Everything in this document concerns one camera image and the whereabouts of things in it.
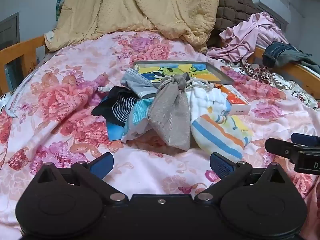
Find grey face mask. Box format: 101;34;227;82
120;69;161;99

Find green printed wall poster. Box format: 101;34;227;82
56;0;68;22

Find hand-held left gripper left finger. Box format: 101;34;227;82
32;152;129;205

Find black striped sock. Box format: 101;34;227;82
91;86;140;127

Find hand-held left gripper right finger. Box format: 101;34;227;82
194;152;292;205

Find brown quilted blanket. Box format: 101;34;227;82
207;0;261;50

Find blue white printed cloth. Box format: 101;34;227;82
107;98;160;144

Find wooden bed rail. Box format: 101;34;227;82
0;35;47;98
246;44;320;101

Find pink garment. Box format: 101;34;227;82
206;12;290;62

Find grey tray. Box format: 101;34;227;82
132;60;235;86

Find pink floral blanket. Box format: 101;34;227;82
0;31;320;240

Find striped white towel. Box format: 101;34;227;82
191;114;253;163

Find gold patterned white sheet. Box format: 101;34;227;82
220;59;320;111

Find dark grey door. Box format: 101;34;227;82
0;12;20;51

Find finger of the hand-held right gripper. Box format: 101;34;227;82
291;133;320;146
265;137;304;159

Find grey drawstring pouch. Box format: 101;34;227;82
148;72;216;152

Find blue jeans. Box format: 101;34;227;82
262;41;320;75

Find orange box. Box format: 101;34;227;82
215;84;251;115

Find light blue printed panel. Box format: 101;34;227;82
5;62;16;91

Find white air conditioner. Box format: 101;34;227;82
251;0;292;22

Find yellow quilt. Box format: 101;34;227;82
45;0;221;53

